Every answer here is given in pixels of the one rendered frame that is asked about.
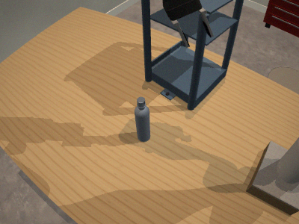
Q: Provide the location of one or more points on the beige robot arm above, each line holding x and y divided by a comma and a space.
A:
288, 165

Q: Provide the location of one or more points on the dark grey cylinder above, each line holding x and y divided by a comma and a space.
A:
142, 120

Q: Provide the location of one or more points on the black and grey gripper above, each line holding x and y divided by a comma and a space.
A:
177, 9

